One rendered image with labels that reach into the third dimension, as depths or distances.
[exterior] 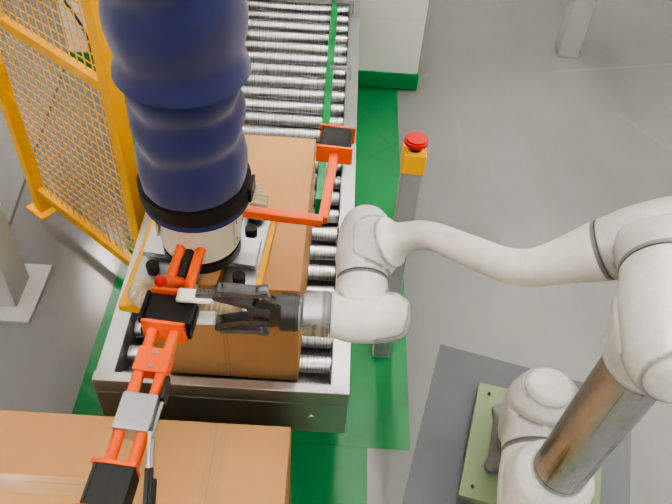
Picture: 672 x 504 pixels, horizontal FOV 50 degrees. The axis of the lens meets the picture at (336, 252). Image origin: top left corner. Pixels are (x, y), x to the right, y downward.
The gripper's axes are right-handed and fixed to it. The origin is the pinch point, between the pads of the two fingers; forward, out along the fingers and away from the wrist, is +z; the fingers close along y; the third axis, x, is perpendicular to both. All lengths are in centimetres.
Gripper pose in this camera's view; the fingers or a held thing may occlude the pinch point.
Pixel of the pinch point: (195, 306)
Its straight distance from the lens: 142.5
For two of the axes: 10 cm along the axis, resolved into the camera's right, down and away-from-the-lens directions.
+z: -10.0, -0.6, -0.1
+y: -0.5, 6.8, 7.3
